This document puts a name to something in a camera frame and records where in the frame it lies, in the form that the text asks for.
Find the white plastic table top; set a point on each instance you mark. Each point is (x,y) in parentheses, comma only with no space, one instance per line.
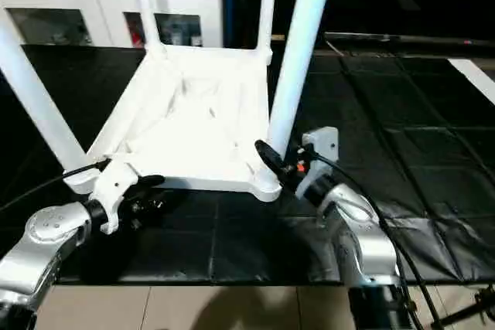
(193,113)

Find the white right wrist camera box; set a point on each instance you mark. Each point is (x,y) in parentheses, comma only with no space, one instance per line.
(321,144)

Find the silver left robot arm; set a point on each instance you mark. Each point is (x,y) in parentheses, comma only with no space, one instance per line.
(39,245)

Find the crumpled black plastic sheet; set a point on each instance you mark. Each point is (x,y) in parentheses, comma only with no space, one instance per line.
(433,152)

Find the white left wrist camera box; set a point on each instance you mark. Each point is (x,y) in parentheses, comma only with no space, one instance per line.
(114,183)

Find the black work mat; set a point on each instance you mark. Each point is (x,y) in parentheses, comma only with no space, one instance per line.
(232,245)

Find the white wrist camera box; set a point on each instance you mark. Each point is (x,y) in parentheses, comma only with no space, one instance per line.
(321,144)
(114,183)

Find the dark low furniture silver edge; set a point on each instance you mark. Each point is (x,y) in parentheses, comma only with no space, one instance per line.
(410,39)

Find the black bar with white label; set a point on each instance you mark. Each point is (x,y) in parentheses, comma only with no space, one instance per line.
(472,311)

